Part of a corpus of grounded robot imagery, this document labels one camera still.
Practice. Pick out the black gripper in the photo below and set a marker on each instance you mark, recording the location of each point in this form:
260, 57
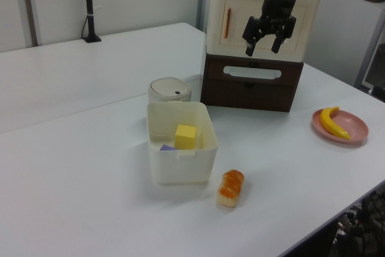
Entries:
278, 10

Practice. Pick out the white plastic box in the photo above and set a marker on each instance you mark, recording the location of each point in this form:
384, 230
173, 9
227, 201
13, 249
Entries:
180, 163

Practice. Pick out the brown drawer box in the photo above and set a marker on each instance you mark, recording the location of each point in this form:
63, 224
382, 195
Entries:
249, 91

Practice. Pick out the cream toy cabinet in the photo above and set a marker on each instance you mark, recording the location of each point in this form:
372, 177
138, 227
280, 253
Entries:
228, 4

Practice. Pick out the yellow toy banana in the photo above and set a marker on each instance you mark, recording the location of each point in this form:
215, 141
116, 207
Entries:
329, 123

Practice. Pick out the beige mini trash can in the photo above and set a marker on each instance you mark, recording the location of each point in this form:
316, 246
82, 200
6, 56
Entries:
168, 90

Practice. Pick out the pink plate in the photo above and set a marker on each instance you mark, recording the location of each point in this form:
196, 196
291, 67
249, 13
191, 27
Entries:
355, 126

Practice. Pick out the yellow cube block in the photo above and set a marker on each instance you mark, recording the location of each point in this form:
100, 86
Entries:
185, 137

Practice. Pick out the purple block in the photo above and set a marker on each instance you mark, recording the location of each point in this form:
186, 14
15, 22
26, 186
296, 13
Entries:
167, 148

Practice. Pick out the toy salmon roe sushi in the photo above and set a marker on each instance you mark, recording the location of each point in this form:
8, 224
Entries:
230, 189

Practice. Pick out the black pole with clamp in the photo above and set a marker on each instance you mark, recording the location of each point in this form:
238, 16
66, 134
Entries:
89, 4

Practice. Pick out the black mesh object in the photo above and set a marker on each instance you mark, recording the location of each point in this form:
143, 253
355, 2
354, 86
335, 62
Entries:
364, 221

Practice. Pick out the grey metal frame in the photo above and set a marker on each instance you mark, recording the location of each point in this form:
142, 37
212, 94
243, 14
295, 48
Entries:
371, 58

